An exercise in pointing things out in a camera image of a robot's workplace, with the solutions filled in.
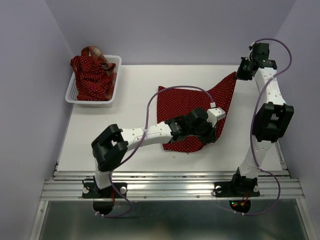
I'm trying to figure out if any white plastic basket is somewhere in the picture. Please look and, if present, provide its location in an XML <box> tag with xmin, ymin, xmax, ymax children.
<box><xmin>65</xmin><ymin>55</ymin><xmax>122</xmax><ymax>108</ymax></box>

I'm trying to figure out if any aluminium rail frame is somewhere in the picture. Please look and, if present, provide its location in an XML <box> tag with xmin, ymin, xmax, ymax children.
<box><xmin>29</xmin><ymin>65</ymin><xmax>311</xmax><ymax>240</ymax></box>

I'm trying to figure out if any purple cable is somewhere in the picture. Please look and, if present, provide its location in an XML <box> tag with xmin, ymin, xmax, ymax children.
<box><xmin>216</xmin><ymin>37</ymin><xmax>293</xmax><ymax>217</ymax></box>
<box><xmin>94</xmin><ymin>85</ymin><xmax>217</xmax><ymax>218</ymax></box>

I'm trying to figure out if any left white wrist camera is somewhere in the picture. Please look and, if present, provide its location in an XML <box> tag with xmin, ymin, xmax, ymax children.
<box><xmin>206</xmin><ymin>102</ymin><xmax>226</xmax><ymax>126</ymax></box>

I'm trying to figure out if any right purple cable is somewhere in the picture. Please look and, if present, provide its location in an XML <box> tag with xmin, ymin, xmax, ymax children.
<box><xmin>216</xmin><ymin>37</ymin><xmax>293</xmax><ymax>217</ymax></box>

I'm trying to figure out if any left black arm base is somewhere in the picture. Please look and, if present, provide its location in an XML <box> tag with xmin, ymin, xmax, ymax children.
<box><xmin>78</xmin><ymin>181</ymin><xmax>129</xmax><ymax>200</ymax></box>

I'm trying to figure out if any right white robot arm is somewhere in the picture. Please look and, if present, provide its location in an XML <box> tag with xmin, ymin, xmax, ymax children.
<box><xmin>230</xmin><ymin>41</ymin><xmax>294</xmax><ymax>197</ymax></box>

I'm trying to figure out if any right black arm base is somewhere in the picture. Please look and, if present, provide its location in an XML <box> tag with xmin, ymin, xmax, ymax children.
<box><xmin>212</xmin><ymin>181</ymin><xmax>260</xmax><ymax>198</ymax></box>

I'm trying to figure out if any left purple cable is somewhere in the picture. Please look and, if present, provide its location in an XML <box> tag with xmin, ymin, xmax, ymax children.
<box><xmin>94</xmin><ymin>85</ymin><xmax>217</xmax><ymax>218</ymax></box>

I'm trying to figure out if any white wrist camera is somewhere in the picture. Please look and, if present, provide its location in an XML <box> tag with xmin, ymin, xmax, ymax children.
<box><xmin>206</xmin><ymin>102</ymin><xmax>226</xmax><ymax>126</ymax></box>
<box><xmin>248</xmin><ymin>42</ymin><xmax>255</xmax><ymax>61</ymax></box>

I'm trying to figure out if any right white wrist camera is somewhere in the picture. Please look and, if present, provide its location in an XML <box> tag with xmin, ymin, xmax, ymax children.
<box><xmin>248</xmin><ymin>42</ymin><xmax>255</xmax><ymax>61</ymax></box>

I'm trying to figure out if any red polka dot skirt pile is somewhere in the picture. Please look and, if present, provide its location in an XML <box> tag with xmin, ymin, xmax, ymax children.
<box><xmin>70</xmin><ymin>55</ymin><xmax>117</xmax><ymax>101</ymax></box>

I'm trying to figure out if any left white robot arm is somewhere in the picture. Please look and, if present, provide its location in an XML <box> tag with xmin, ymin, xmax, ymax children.
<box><xmin>91</xmin><ymin>107</ymin><xmax>226</xmax><ymax>197</ymax></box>

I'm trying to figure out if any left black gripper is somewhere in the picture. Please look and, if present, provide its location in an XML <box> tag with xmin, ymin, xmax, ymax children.
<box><xmin>187</xmin><ymin>118</ymin><xmax>218</xmax><ymax>146</ymax></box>

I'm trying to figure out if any red plaid skirt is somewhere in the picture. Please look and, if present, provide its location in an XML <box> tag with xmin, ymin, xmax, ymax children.
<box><xmin>81</xmin><ymin>46</ymin><xmax>116</xmax><ymax>76</ymax></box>

